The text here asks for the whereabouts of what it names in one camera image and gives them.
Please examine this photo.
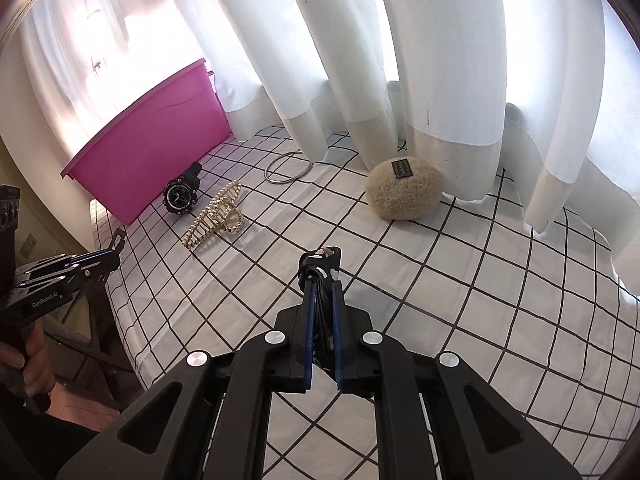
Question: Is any black floral hair clip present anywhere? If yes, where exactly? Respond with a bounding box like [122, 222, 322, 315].
[297, 246, 342, 370]

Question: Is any black wrist watch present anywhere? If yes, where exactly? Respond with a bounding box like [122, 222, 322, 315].
[163, 162, 202, 214]

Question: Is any pearl gold hair claw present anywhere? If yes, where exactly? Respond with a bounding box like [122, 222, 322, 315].
[181, 181, 244, 250]

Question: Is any beige fluffy hair clip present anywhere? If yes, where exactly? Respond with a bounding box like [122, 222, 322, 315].
[364, 156, 442, 221]

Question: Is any large silver bangle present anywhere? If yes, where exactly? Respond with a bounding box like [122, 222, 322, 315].
[264, 151, 314, 185]

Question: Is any person's left hand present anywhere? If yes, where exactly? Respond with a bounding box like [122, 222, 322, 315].
[0, 320, 55, 398]

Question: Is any pink plastic tub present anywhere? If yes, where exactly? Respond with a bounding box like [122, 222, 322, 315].
[61, 60, 231, 226]

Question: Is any white black grid tablecloth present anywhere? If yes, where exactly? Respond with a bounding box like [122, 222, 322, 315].
[107, 127, 639, 479]

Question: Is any white sheer curtain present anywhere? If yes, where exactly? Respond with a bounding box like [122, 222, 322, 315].
[1, 0, 639, 292]

